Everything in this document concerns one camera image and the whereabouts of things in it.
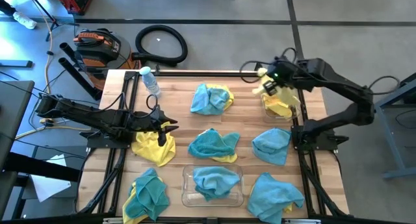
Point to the red black tool case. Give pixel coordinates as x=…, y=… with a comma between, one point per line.
x=76, y=1

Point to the black tripod stand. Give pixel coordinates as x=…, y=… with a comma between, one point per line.
x=42, y=7

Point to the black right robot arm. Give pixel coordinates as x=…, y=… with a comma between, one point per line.
x=341, y=84

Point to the blue-grey metal table frame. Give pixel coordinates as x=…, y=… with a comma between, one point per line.
x=390, y=136

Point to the black desk support beam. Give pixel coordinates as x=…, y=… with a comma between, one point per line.
x=39, y=167

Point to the white paper sheet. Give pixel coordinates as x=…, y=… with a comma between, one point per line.
x=48, y=185

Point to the black aluminium table frame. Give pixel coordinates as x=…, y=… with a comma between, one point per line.
x=227, y=74

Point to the orange black shop vacuum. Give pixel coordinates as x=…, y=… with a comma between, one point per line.
x=107, y=52

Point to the person's white shoe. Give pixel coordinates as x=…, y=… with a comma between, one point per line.
x=24, y=20

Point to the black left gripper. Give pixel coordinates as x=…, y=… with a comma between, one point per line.
x=146, y=121

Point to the black vacuum wand tube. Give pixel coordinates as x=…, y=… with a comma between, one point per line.
x=66, y=48
x=81, y=80

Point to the black floor bar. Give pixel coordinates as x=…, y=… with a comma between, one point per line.
x=16, y=64

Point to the clear plastic basket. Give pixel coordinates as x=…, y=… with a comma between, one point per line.
x=297, y=112

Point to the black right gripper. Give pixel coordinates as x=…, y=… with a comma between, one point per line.
x=281, y=73

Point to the person's leg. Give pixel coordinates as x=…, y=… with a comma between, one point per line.
x=6, y=6

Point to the silver metal bracket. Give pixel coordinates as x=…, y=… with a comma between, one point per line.
x=120, y=220
x=302, y=221

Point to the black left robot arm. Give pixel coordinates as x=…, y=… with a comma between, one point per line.
x=81, y=115

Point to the clear plastic water bottle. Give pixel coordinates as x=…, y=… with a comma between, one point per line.
x=151, y=84

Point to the blue cloth in clear container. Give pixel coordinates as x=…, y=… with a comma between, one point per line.
x=188, y=198

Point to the grey desk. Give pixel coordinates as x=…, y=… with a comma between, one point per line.
x=13, y=113

